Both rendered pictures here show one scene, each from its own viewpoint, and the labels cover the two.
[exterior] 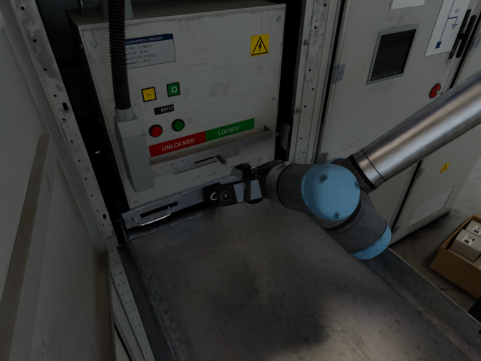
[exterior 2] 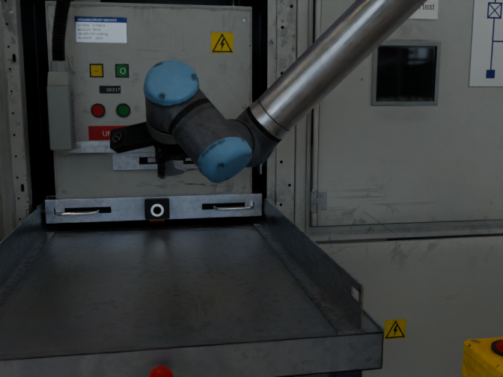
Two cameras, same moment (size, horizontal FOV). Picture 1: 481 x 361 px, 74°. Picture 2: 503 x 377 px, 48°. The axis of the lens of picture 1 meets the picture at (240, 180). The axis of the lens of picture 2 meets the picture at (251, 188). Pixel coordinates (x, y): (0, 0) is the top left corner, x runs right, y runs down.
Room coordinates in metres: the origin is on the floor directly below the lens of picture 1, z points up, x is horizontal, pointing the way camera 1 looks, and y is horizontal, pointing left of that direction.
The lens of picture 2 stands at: (-0.46, -0.62, 1.17)
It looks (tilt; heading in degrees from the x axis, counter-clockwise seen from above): 9 degrees down; 20
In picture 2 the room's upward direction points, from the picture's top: straight up
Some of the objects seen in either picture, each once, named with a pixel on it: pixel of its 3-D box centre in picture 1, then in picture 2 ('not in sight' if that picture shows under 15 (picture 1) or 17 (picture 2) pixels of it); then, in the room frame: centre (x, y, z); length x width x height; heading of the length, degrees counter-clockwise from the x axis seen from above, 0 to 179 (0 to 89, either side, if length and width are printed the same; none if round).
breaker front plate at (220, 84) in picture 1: (205, 115); (154, 106); (0.78, 0.10, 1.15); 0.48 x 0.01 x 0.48; 120
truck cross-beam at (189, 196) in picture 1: (207, 187); (156, 206); (0.79, 0.10, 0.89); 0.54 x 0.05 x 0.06; 120
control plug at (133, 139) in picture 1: (133, 151); (61, 111); (0.61, 0.24, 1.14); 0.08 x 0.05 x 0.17; 30
